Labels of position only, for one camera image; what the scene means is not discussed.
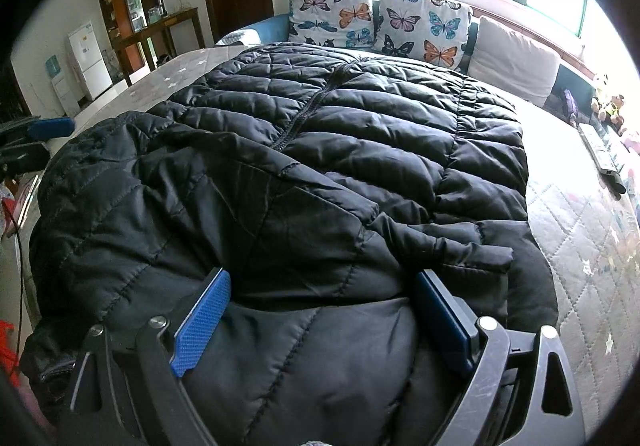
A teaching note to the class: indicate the right butterfly print pillow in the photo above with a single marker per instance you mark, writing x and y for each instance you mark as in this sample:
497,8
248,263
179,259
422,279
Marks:
432,31

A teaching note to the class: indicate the white remote keyboard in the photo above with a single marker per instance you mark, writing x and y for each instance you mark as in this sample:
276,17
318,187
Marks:
597,149

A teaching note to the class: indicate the wooden shelf cabinet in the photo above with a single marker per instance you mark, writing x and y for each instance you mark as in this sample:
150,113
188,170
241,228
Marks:
125,18

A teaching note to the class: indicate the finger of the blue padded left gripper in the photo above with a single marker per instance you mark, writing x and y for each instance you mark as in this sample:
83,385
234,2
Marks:
49,129

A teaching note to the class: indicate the butterfly print pillow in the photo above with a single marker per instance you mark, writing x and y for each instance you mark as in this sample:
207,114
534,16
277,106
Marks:
432,31
332,23

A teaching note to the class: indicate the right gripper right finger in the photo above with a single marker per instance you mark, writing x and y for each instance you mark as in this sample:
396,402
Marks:
452,322

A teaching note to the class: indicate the white small refrigerator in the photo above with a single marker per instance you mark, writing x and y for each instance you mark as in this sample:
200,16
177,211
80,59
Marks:
88,62

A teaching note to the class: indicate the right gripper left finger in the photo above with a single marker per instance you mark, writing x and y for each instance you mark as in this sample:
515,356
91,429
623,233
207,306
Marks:
195,319

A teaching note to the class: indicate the plush toys on ledge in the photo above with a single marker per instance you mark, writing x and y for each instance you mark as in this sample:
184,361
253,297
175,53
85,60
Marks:
605,105

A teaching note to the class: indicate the plain white pillow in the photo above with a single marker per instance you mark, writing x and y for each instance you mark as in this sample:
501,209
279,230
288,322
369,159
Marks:
515,63

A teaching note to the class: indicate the large black puffer coat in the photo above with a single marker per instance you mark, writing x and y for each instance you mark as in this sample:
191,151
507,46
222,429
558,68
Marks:
280,205

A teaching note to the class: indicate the left butterfly print pillow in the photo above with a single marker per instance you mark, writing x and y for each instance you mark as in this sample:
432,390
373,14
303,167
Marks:
332,23

